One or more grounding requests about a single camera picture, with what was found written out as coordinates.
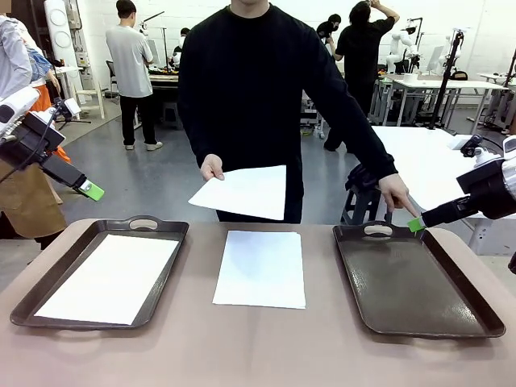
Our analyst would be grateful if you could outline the small grey stool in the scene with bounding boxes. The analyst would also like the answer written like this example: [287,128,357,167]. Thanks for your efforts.
[163,102,182,128]

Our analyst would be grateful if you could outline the tall white air conditioner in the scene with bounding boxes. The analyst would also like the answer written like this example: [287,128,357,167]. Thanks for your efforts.
[43,0,77,69]

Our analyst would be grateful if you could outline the white monitor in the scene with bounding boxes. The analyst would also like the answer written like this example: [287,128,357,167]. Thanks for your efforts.
[427,45,444,73]

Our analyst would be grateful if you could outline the large white table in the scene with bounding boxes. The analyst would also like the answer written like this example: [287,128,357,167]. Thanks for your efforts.
[370,125,516,255]

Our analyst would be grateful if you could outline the black step stool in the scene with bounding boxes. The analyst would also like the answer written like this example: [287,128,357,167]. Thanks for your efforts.
[340,187,394,227]

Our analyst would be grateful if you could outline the person's left forearm black sleeve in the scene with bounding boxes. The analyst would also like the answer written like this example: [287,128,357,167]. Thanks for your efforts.
[326,96,400,189]

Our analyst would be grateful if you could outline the person's right forearm black sleeve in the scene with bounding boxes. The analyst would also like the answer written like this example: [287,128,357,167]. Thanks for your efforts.
[183,108,227,162]

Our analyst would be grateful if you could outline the black tripod stand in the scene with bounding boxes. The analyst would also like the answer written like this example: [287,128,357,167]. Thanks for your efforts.
[429,27,471,130]

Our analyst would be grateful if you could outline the white A4 paper sheet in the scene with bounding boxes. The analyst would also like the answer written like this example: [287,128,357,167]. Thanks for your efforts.
[33,233,181,326]
[212,230,306,310]
[188,164,288,222]

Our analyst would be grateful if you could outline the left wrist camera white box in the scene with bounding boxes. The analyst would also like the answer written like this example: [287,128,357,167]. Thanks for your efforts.
[50,96,81,122]

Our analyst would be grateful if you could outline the dark work table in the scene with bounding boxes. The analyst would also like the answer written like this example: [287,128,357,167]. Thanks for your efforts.
[147,68,181,122]

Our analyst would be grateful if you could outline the person's left hand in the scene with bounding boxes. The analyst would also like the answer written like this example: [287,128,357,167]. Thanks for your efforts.
[378,173,422,218]

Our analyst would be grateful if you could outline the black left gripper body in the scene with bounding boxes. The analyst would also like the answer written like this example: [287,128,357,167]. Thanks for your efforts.
[0,119,66,173]

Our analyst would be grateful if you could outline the person in grey t-shirt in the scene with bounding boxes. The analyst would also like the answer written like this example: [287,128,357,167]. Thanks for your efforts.
[105,0,164,152]

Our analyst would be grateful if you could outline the black cloth bundle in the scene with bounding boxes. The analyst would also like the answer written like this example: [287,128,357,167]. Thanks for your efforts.
[344,163,384,193]

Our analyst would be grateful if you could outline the brown plastic serving tray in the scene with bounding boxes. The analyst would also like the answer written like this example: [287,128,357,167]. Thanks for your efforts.
[10,214,190,331]
[332,220,507,339]

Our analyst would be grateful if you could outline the figure blue shirt orange shorts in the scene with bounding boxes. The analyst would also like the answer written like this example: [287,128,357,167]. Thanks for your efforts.
[22,31,72,162]

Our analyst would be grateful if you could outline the white wooden stool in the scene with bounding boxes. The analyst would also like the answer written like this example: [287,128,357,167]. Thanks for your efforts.
[74,82,106,121]

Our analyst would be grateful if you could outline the white background desk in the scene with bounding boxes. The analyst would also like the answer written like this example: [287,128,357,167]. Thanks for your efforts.
[381,78,509,134]

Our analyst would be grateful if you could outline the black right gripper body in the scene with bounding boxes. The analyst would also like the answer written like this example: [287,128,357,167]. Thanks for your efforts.
[456,159,514,221]

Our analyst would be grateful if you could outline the person in black clothes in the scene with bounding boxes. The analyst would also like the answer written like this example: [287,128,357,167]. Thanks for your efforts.
[324,0,401,152]

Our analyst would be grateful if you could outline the person with brown apron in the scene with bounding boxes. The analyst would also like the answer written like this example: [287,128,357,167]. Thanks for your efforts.
[0,11,68,251]

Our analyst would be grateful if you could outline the person's right hand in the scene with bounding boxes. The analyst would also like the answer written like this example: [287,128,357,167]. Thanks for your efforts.
[200,154,225,181]

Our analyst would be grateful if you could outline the person with black mask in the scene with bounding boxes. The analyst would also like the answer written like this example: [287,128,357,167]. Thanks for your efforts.
[316,14,343,61]

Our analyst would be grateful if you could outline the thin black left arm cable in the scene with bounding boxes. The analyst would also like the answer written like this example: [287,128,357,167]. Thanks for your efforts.
[0,102,64,190]

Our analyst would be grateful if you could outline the person torso black sweater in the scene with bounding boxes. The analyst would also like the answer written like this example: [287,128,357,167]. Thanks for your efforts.
[177,0,347,225]

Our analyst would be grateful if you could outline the black mesh office chair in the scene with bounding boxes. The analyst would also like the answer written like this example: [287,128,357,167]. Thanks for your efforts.
[105,60,122,96]

